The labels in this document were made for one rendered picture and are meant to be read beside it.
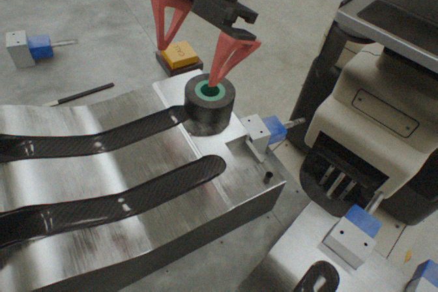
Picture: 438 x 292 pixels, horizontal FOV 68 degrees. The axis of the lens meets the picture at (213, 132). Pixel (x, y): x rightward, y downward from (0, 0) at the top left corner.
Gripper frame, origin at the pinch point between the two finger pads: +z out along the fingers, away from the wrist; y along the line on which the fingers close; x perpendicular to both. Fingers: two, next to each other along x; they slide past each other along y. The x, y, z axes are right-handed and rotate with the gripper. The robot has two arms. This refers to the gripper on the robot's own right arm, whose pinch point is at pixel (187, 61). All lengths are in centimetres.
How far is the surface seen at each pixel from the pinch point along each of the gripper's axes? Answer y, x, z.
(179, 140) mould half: 2.8, 1.5, 11.5
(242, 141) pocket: 8.7, 8.9, 9.1
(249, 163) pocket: 11.9, 8.1, 10.8
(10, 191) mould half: -1.9, -19.3, 17.0
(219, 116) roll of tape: 4.5, 6.6, 7.0
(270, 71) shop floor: -50, 152, 35
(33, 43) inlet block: -38.5, 1.2, 16.8
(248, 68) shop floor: -61, 144, 39
